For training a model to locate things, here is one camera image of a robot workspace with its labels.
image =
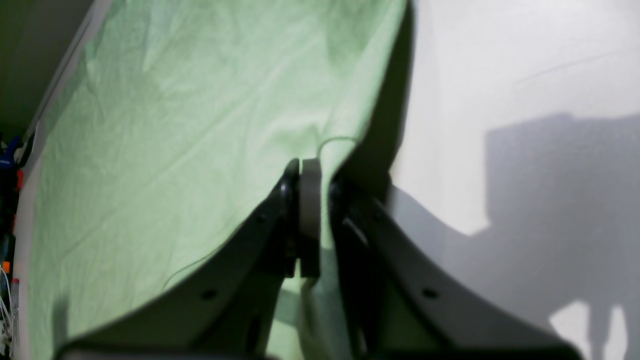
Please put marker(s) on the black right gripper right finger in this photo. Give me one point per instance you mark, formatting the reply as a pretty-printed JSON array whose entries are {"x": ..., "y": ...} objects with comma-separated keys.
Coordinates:
[{"x": 400, "y": 305}]

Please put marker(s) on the light green T-shirt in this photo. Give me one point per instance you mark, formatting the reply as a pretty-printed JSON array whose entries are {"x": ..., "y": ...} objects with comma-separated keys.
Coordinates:
[{"x": 180, "y": 117}]

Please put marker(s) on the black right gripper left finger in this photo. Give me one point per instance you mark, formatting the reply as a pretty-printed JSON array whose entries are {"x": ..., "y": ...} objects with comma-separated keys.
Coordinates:
[{"x": 224, "y": 310}]

